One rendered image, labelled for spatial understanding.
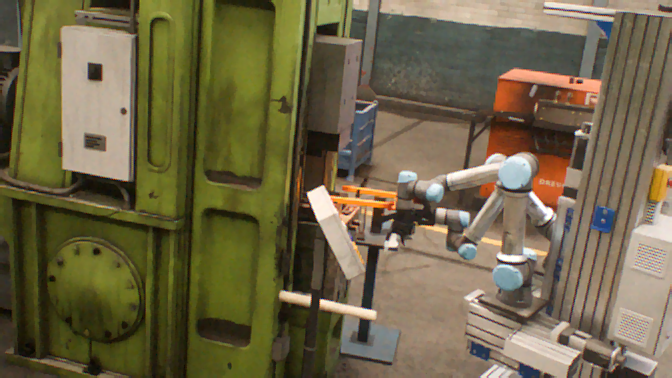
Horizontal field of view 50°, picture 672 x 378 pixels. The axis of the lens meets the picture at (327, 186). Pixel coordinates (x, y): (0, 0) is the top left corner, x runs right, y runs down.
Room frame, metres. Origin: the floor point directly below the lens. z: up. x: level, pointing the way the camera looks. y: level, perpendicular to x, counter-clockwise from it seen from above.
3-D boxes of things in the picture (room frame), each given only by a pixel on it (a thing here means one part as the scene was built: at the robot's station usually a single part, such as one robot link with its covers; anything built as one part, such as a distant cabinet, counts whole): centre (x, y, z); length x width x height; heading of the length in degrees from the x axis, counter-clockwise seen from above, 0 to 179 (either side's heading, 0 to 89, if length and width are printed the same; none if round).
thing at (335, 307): (2.92, -0.06, 0.62); 0.44 x 0.05 x 0.05; 76
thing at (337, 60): (3.37, 0.13, 1.56); 0.42 x 0.39 x 0.40; 76
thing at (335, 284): (3.39, 0.14, 0.69); 0.56 x 0.38 x 0.45; 76
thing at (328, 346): (3.39, 0.14, 0.23); 0.55 x 0.37 x 0.47; 76
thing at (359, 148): (7.54, 0.20, 0.36); 1.20 x 0.80 x 0.72; 73
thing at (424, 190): (2.86, -0.43, 1.23); 0.11 x 0.11 x 0.08; 61
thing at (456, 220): (3.16, -0.62, 1.01); 0.11 x 0.08 x 0.09; 76
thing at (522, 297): (2.76, -0.83, 0.87); 0.15 x 0.15 x 0.10
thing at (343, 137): (3.33, 0.14, 1.32); 0.42 x 0.20 x 0.10; 76
